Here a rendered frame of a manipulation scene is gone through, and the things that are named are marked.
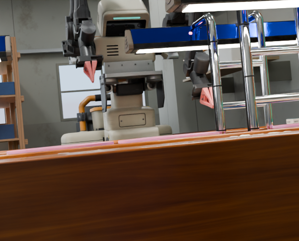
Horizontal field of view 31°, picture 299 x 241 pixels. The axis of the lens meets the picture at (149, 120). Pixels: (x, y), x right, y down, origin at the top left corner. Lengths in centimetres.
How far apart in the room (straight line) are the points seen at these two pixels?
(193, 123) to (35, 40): 353
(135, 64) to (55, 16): 797
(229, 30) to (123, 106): 80
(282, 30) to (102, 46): 87
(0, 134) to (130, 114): 590
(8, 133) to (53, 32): 274
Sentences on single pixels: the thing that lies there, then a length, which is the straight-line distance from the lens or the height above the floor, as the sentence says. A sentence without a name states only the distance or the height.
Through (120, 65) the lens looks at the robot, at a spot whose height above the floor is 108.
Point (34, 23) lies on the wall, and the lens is 1023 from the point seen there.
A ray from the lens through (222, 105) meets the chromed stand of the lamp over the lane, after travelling 157.
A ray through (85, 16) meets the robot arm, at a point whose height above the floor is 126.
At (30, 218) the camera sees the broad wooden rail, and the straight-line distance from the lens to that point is 76.
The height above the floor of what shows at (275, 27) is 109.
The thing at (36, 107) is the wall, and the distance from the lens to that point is 1001.
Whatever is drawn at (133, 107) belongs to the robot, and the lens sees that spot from 240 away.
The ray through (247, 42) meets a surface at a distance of 135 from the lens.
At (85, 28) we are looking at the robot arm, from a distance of 204.
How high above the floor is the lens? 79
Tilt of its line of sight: 1 degrees up
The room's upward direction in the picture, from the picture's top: 5 degrees counter-clockwise
